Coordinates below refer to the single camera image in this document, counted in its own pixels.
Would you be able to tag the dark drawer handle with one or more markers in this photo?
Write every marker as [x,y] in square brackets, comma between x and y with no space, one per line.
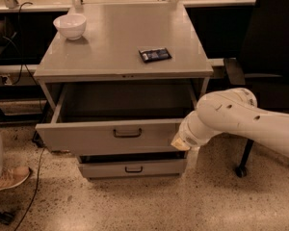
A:
[127,134]
[133,169]

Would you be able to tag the dark blue snack packet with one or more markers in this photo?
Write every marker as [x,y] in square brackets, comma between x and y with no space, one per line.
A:
[155,55]

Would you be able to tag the white wall power outlet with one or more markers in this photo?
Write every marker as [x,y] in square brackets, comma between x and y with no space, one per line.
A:
[6,79]

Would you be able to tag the grey top drawer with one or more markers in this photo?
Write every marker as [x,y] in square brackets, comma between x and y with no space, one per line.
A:
[87,113]

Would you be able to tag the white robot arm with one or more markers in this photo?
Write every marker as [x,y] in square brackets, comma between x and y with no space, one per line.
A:
[233,111]

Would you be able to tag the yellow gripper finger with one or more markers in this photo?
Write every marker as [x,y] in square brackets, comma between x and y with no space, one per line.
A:
[180,144]

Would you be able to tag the dark bottom drawer handle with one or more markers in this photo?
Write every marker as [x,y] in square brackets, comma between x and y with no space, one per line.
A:
[133,169]

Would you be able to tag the dark top drawer handle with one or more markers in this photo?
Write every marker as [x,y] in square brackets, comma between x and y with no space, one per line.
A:
[127,134]

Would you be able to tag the tan sneaker shoe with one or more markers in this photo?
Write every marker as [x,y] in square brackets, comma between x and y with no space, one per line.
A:
[14,177]

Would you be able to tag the black office chair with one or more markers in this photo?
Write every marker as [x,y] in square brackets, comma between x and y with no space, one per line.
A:
[262,65]

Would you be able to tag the grey drawer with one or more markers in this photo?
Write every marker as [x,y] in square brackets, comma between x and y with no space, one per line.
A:
[87,113]
[133,165]

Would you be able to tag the white ceramic bowl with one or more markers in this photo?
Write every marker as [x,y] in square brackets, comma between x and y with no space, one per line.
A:
[71,26]

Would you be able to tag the grey bottom drawer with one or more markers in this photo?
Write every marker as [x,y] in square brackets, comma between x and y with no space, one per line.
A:
[133,165]

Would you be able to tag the grey metal drawer cabinet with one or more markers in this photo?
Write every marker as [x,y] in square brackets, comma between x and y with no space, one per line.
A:
[109,49]

